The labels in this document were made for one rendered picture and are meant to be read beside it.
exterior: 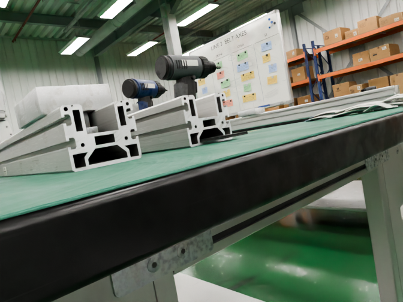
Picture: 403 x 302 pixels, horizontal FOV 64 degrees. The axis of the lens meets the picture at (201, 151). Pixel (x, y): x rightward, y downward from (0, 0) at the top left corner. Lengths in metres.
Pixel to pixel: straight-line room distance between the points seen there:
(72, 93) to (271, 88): 3.36
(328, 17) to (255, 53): 8.43
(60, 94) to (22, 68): 12.57
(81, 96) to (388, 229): 0.60
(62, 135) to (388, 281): 0.64
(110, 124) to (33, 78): 12.64
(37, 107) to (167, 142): 0.21
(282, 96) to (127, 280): 3.50
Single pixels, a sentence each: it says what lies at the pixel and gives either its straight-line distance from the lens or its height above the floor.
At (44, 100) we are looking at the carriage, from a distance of 0.52.
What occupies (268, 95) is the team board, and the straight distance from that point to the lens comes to 3.82.
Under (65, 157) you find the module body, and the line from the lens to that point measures 0.46.
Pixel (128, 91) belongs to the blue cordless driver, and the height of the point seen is 0.96.
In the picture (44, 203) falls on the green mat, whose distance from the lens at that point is 0.17.
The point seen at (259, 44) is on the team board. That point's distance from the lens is 3.90.
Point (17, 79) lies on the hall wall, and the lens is 12.95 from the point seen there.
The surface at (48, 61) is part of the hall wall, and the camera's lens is 13.41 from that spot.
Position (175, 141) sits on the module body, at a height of 0.79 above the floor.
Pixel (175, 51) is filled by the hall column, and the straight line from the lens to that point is 9.51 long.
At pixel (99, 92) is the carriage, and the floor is 0.89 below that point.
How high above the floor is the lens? 0.80
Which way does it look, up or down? 3 degrees down
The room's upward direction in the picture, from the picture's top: 10 degrees counter-clockwise
